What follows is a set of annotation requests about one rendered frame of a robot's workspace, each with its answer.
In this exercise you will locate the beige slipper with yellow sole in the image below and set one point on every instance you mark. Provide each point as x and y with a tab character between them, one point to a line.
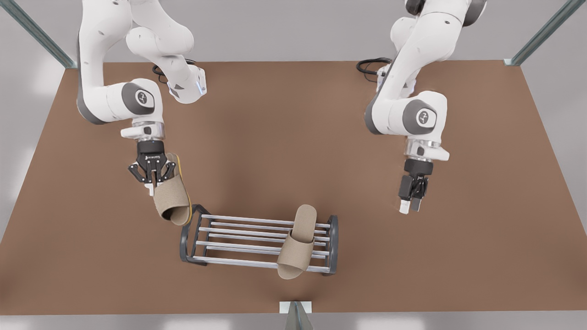
172	199

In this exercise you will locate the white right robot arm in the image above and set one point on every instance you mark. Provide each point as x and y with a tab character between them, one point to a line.
103	96

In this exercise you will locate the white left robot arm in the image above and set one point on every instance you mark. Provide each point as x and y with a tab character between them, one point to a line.
412	68

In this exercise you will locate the dark grey metal shoe rack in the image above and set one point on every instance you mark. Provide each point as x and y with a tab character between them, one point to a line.
238	238

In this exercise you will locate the silver frame post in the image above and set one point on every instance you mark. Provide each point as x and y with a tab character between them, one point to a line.
297	316
36	34
541	34

